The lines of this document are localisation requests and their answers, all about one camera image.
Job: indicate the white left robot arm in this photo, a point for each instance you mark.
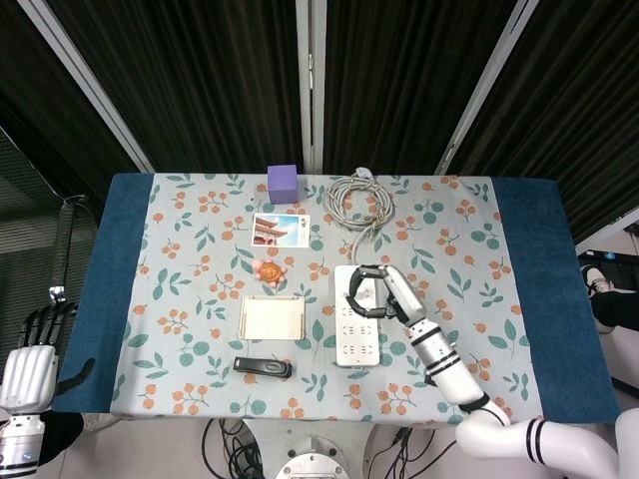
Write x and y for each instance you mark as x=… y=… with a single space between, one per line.
x=20 y=449

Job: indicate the white power strip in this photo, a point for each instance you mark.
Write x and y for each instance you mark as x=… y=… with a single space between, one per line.
x=357 y=344

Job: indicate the pink orange turtle toy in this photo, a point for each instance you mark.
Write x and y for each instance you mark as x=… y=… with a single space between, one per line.
x=269 y=272

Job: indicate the blue table cover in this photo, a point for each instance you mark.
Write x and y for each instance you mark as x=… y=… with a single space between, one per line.
x=115 y=249

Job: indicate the temple photo postcard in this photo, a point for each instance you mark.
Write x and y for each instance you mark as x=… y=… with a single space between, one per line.
x=279 y=230

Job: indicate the floral leaf print tablecloth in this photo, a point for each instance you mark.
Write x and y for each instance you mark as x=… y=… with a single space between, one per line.
x=199 y=369

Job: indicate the purple foam cube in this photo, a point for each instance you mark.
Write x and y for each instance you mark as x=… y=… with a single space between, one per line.
x=282 y=184

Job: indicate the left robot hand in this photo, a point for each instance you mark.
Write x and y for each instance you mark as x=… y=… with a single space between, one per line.
x=27 y=374

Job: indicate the black pleated curtain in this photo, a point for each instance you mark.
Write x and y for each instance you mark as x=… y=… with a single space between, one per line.
x=209 y=75

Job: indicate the black stapler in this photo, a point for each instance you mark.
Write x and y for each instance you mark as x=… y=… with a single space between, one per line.
x=262 y=366

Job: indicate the beige plastic tray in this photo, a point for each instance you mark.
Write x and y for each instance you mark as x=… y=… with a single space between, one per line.
x=272 y=319

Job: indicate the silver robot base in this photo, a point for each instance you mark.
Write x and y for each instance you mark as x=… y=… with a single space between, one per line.
x=312 y=461

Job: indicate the white metal frame post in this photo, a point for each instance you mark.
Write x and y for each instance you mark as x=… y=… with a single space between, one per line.
x=486 y=85
x=309 y=85
x=90 y=85

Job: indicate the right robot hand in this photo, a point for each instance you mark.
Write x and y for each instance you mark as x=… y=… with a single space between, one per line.
x=404 y=294

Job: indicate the white sneaker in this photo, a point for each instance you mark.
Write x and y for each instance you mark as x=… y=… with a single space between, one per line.
x=596 y=279

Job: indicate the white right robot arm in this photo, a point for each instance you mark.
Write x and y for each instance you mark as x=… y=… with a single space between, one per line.
x=444 y=364

